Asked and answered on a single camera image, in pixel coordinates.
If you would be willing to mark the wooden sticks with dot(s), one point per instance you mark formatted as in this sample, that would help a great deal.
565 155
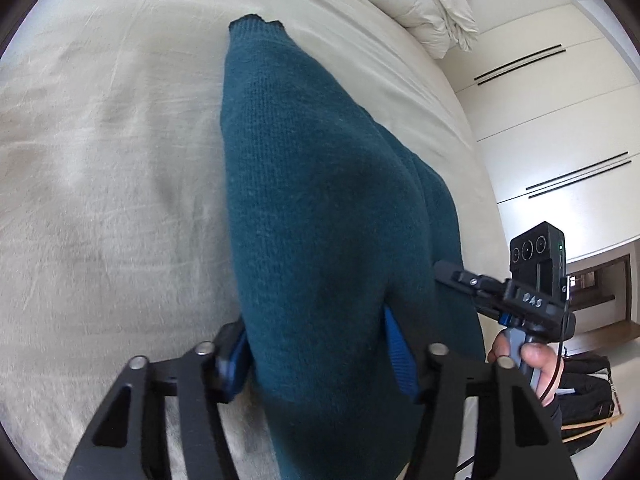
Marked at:
595 422

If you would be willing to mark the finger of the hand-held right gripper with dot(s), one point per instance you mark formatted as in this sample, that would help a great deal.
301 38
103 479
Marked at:
462 277

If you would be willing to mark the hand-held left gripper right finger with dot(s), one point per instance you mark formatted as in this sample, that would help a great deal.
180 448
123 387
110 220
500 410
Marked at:
402 360

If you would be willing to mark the teal knit sweater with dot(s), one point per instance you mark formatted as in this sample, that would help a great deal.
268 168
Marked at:
310 185

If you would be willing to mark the folded white duvet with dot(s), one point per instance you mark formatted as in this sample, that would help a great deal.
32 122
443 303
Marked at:
415 0

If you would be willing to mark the bed with beige sheet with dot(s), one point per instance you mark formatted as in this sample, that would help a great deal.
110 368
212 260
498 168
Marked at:
100 160

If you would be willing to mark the cream built-in wardrobe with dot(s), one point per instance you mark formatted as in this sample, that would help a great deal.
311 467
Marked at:
550 125

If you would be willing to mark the person's right hand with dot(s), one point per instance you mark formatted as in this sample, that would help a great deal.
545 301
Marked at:
546 367

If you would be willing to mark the black bag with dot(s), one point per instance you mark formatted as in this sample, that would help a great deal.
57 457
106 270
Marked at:
590 395

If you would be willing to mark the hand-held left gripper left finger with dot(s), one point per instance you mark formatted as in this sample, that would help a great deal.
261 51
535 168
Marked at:
234 365

